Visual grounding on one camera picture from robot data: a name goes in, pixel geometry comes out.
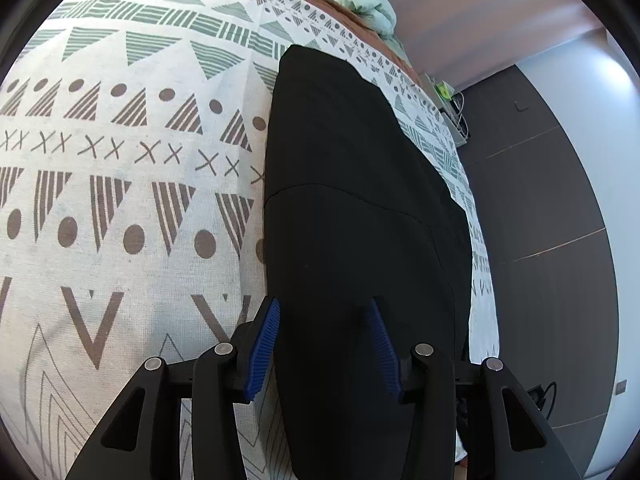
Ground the black jacket yellow patch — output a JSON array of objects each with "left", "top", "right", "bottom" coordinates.
[{"left": 264, "top": 46, "right": 472, "bottom": 479}]

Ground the white bedside cabinet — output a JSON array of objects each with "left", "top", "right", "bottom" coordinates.
[{"left": 420, "top": 73, "right": 470, "bottom": 148}]

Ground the patterned white bed sheet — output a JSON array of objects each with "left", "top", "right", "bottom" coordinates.
[{"left": 1, "top": 0, "right": 500, "bottom": 479}]

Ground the green object on cabinet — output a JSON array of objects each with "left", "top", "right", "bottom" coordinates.
[{"left": 435, "top": 81, "right": 456, "bottom": 101}]

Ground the right pink curtain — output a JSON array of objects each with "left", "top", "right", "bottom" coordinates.
[{"left": 388, "top": 0, "right": 602, "bottom": 89}]

